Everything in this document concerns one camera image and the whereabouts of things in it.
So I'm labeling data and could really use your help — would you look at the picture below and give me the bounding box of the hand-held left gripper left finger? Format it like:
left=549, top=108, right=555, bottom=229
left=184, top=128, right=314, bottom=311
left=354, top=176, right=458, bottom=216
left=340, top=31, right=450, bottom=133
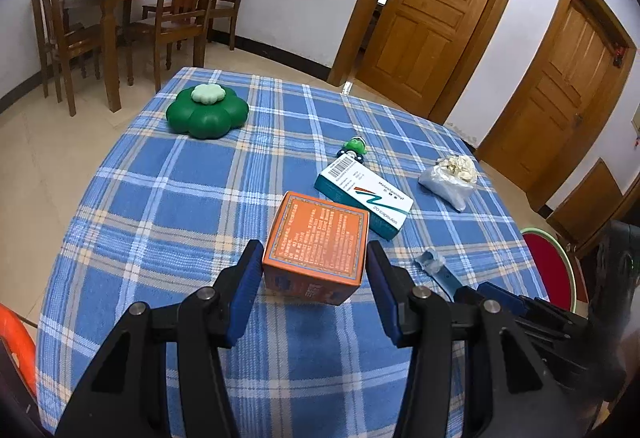
left=55, top=239, right=265, bottom=438

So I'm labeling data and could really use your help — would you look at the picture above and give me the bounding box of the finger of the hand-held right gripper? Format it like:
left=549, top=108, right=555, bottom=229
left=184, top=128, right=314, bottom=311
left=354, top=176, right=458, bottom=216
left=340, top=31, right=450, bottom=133
left=475, top=282, right=586, bottom=344
left=452, top=285, right=483, bottom=306

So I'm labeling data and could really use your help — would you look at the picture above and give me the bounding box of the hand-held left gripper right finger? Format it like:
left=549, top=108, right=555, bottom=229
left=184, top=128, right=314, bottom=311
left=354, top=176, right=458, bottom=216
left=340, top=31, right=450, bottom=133
left=365, top=240, right=566, bottom=438

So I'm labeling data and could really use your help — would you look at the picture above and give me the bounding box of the teal blister wrapper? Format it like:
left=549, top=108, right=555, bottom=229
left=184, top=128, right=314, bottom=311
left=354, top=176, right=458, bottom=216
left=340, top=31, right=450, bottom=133
left=416, top=250, right=463, bottom=299

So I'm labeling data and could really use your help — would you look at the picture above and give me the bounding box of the red stool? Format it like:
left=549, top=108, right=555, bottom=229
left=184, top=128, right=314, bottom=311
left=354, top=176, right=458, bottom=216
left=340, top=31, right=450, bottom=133
left=520, top=227, right=588, bottom=313

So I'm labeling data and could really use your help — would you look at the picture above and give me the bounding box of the orange cardboard box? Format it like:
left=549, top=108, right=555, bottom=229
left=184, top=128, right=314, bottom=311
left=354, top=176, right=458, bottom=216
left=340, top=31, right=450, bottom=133
left=261, top=190, right=371, bottom=306

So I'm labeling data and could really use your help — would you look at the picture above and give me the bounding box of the low wooden cabinet door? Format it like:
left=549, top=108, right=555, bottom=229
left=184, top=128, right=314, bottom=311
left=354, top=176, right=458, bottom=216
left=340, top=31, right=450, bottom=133
left=547, top=158, right=640, bottom=249

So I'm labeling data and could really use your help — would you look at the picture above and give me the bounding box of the blue plaid tablecloth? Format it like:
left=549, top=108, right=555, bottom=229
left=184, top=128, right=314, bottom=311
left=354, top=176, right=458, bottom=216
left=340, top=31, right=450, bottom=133
left=35, top=66, right=551, bottom=438

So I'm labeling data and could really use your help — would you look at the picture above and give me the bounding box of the white and teal medicine box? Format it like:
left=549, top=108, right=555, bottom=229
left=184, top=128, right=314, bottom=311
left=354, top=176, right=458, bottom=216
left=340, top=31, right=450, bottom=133
left=314, top=157, right=415, bottom=240

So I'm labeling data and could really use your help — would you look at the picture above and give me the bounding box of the clear plastic bag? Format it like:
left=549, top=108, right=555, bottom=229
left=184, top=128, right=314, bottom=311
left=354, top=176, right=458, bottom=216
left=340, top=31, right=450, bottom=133
left=417, top=165, right=476, bottom=212

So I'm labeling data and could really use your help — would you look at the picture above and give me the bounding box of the small green toy figure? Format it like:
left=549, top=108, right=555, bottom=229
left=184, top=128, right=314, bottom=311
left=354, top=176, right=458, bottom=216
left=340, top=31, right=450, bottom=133
left=341, top=136, right=370, bottom=163

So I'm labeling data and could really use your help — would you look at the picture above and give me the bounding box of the green flower-shaped container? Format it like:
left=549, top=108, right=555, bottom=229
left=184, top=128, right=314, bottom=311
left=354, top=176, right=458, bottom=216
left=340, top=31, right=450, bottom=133
left=166, top=84, right=249, bottom=140

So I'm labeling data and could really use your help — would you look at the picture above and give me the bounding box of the closed wooden door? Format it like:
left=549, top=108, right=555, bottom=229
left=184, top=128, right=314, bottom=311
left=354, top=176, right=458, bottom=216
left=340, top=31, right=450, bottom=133
left=487, top=0, right=621, bottom=189

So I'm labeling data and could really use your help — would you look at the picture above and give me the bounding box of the open wooden door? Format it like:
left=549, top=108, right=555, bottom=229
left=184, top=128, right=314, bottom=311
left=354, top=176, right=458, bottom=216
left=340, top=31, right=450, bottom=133
left=356, top=0, right=511, bottom=104

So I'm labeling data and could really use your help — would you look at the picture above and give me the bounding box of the wooden door frame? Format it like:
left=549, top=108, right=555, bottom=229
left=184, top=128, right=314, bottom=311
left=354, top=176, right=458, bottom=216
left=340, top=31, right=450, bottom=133
left=475, top=0, right=638, bottom=211
left=327, top=0, right=533, bottom=123

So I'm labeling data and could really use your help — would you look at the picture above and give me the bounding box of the orange plastic ring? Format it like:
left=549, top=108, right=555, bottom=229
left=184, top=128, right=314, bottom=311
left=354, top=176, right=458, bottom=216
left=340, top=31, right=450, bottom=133
left=0, top=303, right=37, bottom=396

